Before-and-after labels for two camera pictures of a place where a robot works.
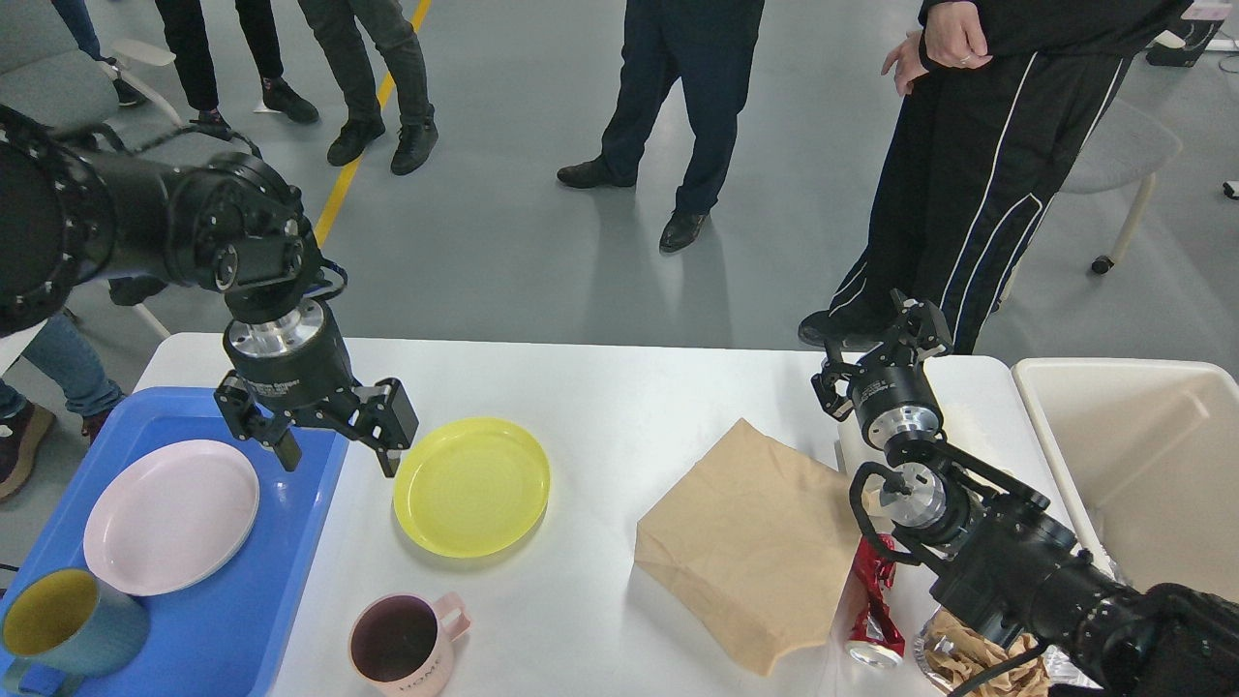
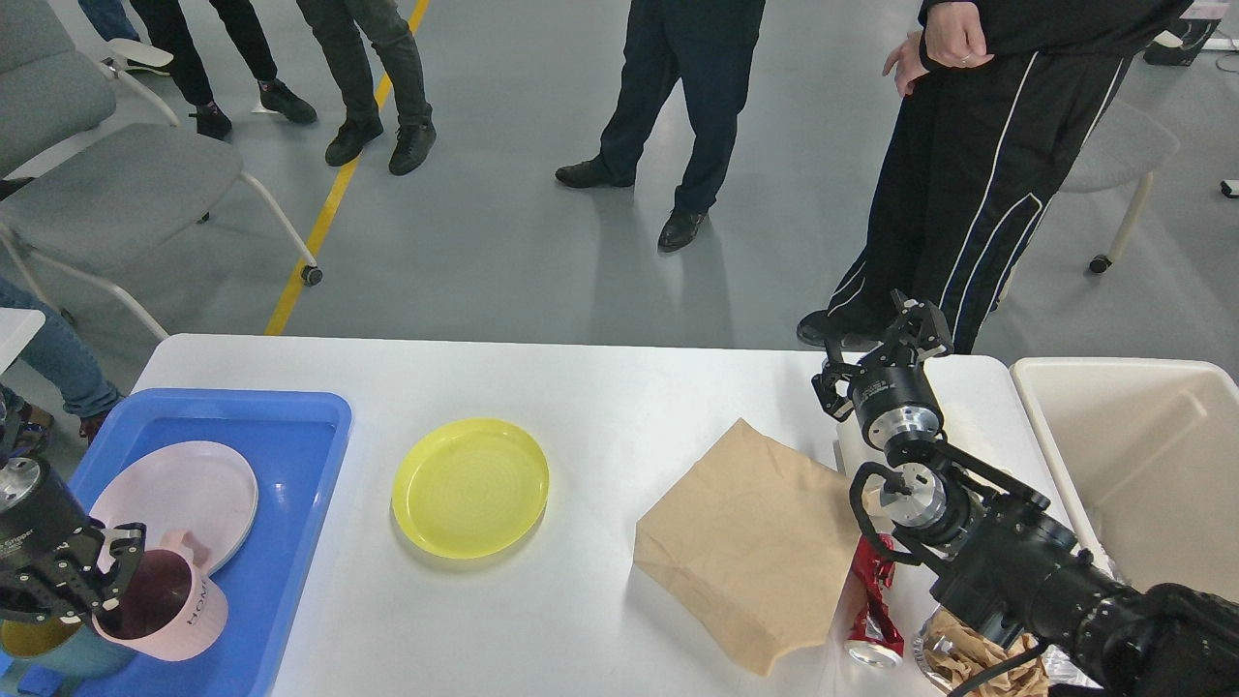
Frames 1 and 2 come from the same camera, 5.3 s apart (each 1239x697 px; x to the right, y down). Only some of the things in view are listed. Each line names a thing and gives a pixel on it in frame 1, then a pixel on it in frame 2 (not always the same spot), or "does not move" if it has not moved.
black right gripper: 895,397 does not move
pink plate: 169,517 does not move
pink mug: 401,644 -> 168,609
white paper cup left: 853,450 does not move
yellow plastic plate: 471,487 does not move
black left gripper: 295,366 -> 48,545
